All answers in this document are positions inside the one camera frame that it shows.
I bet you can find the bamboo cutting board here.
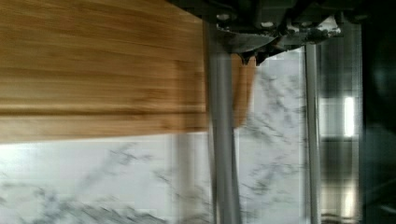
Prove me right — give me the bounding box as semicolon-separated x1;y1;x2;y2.
0;0;258;144

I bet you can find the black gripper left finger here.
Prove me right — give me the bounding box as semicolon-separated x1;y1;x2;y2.
217;13;276;65

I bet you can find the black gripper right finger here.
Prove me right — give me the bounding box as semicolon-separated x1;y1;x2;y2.
256;15;342;65

